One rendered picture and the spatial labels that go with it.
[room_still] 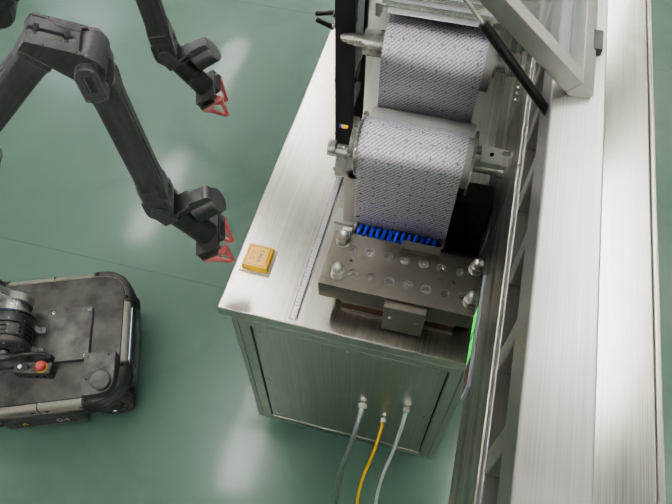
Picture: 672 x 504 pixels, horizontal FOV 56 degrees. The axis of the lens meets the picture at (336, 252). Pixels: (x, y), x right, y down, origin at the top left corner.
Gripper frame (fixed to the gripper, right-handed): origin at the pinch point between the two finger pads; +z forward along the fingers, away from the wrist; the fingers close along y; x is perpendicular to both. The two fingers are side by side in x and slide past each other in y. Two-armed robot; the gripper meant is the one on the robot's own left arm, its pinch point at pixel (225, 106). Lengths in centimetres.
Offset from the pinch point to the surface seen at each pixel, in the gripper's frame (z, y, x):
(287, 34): 103, 167, 30
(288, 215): 20.1, -30.0, -5.6
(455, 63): 0, -27, -64
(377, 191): 7, -46, -37
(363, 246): 17, -52, -27
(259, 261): 13.6, -46.0, 0.9
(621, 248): 0, -85, -80
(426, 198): 12, -50, -47
